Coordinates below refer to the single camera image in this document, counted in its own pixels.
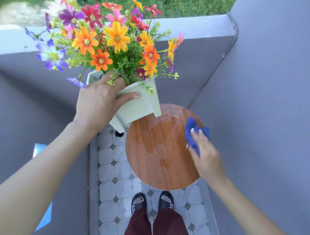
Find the black sandal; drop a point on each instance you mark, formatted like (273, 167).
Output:
(139, 202)
(166, 201)

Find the pale green flower pot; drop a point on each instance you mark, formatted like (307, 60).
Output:
(135, 106)

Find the person's right forearm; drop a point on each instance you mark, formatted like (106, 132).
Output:
(244, 208)

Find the person's left thumb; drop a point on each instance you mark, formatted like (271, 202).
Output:
(127, 97)

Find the person's right fingers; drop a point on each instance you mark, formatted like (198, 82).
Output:
(197, 138)

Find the blue cleaning cloth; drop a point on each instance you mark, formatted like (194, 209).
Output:
(192, 133)

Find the person's left hand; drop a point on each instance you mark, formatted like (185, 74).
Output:
(96, 106)

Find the round wooden table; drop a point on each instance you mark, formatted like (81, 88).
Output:
(162, 147)

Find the maroon trousers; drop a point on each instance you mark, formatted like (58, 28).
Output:
(156, 222)

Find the colourful artificial flower bouquet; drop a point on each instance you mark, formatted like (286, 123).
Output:
(106, 41)

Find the person's left forearm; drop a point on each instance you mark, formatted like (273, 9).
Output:
(36, 179)

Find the person's right hand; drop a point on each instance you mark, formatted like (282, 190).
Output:
(205, 157)

